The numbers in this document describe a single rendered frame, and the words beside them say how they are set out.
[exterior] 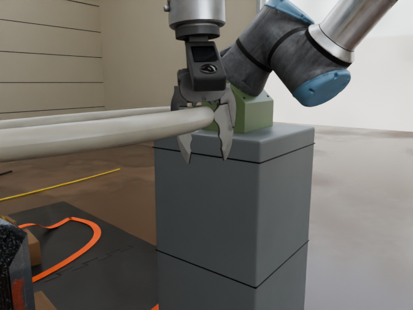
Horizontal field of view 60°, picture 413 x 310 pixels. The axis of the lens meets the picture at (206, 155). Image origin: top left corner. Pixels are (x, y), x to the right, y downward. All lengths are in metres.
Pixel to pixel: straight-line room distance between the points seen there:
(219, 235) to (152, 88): 5.90
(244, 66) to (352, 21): 0.33
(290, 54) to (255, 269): 0.60
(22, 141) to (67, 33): 7.25
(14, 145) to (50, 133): 0.03
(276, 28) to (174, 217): 0.65
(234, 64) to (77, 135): 0.82
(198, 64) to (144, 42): 6.53
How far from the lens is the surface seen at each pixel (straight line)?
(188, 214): 1.15
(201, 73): 0.50
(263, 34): 1.09
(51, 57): 7.36
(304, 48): 1.00
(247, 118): 1.10
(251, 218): 1.02
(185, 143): 0.57
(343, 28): 0.98
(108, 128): 0.36
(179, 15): 0.57
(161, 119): 0.40
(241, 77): 1.12
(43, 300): 1.70
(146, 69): 6.98
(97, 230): 2.58
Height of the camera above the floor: 1.00
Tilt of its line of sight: 11 degrees down
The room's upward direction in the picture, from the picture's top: straight up
